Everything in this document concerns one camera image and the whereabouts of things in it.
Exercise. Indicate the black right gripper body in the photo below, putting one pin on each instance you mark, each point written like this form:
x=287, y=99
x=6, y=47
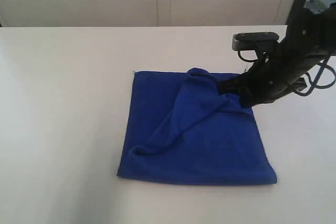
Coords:
x=268, y=78

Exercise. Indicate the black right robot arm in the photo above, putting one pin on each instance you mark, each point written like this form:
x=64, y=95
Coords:
x=292, y=65

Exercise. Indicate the blue towel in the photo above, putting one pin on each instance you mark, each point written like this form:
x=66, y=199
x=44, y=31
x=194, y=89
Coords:
x=181, y=131

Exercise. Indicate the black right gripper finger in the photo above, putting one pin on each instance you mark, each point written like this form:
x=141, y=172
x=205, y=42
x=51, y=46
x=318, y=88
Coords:
x=247, y=101
x=235, y=85

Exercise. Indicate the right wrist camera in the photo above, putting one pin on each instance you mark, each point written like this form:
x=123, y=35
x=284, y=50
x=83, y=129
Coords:
x=263, y=41

